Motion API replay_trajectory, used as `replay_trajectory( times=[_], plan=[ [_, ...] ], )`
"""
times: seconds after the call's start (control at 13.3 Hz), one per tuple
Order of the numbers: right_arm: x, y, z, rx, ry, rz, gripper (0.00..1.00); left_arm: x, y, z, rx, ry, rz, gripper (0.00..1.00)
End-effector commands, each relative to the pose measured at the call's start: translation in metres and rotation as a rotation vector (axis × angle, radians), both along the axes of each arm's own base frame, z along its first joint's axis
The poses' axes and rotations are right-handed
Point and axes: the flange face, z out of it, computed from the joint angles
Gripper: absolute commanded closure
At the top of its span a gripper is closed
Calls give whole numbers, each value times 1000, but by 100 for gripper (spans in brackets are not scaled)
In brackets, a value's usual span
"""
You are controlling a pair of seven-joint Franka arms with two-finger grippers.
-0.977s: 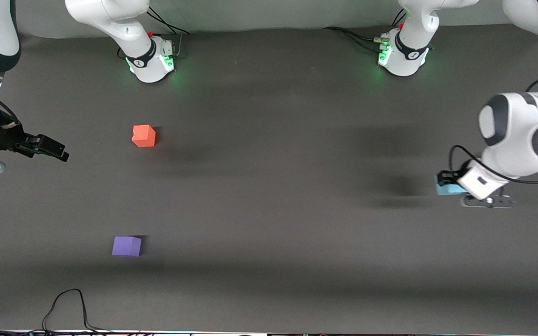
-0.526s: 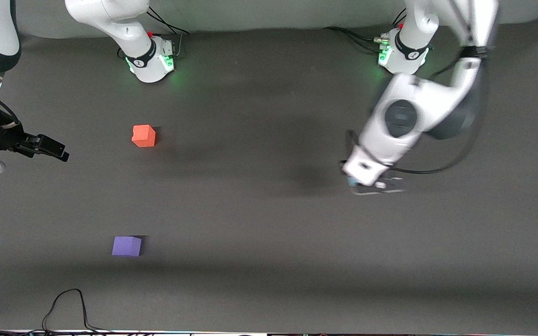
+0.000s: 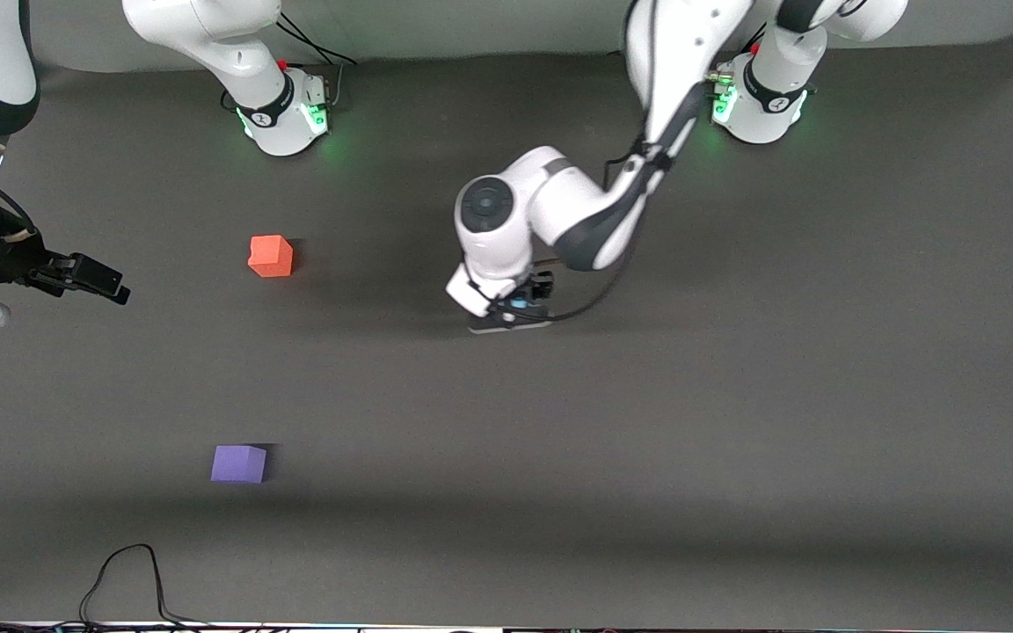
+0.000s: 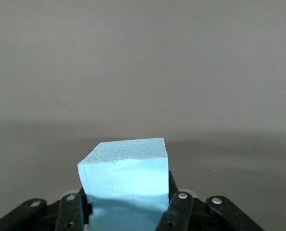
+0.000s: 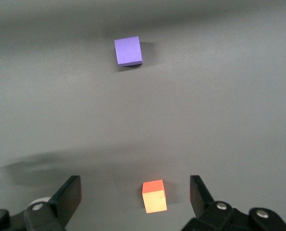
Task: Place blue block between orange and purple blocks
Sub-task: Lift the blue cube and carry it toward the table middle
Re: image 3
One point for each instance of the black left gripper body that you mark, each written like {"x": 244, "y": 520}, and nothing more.
{"x": 542, "y": 287}

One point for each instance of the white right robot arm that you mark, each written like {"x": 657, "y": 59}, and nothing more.
{"x": 269, "y": 97}

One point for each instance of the orange block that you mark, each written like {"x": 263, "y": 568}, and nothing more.
{"x": 270, "y": 257}

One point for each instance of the purple block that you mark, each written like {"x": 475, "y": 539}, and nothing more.
{"x": 238, "y": 464}

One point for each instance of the dark grey table mat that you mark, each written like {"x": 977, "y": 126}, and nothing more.
{"x": 647, "y": 440}

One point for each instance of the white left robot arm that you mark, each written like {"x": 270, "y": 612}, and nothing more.
{"x": 559, "y": 202}

